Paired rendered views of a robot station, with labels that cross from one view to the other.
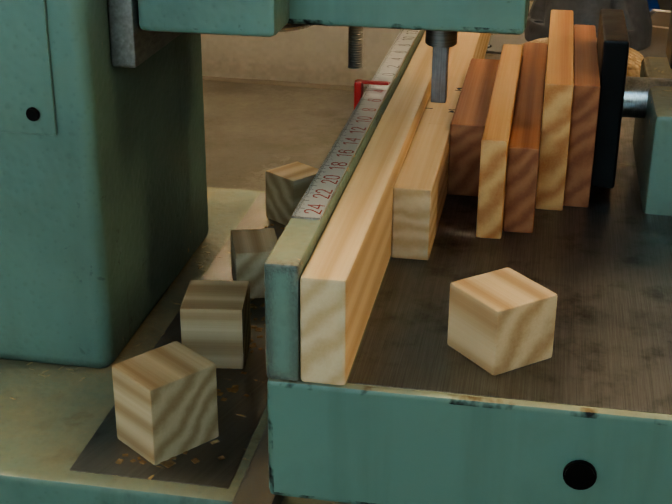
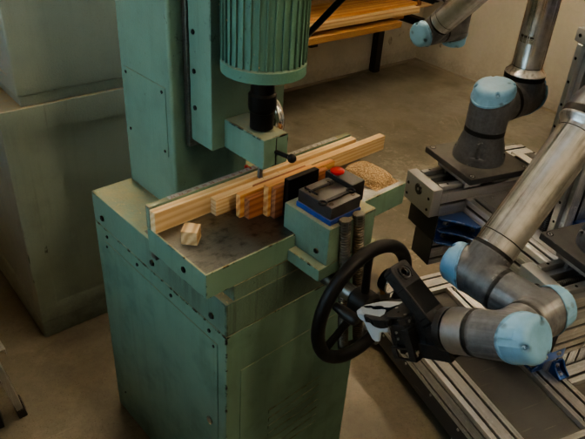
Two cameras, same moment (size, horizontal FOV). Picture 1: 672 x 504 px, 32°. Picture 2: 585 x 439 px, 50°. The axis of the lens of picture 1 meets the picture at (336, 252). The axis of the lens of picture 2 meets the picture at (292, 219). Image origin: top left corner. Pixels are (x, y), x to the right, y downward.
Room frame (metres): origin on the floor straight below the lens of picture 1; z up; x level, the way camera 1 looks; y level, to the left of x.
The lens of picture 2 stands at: (-0.26, -0.84, 1.64)
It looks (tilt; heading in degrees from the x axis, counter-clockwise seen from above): 33 degrees down; 35
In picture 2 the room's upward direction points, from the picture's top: 4 degrees clockwise
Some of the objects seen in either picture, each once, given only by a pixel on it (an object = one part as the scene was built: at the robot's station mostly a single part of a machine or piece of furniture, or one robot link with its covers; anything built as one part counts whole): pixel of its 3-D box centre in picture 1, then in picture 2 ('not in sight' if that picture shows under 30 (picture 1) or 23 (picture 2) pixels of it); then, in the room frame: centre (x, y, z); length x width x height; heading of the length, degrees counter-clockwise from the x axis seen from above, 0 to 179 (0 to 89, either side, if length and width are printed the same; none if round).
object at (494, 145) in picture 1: (502, 129); (276, 190); (0.71, -0.10, 0.93); 0.22 x 0.01 x 0.06; 170
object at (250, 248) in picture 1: (255, 263); not in sight; (0.75, 0.06, 0.82); 0.04 x 0.03 x 0.03; 9
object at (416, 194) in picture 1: (457, 84); (306, 170); (0.84, -0.09, 0.92); 0.55 x 0.02 x 0.04; 170
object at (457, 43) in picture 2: not in sight; (453, 28); (1.60, -0.08, 1.12); 0.11 x 0.08 x 0.11; 166
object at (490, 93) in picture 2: not in sight; (492, 104); (1.43, -0.31, 0.98); 0.13 x 0.12 x 0.14; 166
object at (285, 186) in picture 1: (295, 194); not in sight; (0.88, 0.03, 0.82); 0.03 x 0.03 x 0.04; 44
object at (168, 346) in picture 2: not in sight; (226, 341); (0.72, 0.06, 0.36); 0.58 x 0.45 x 0.71; 80
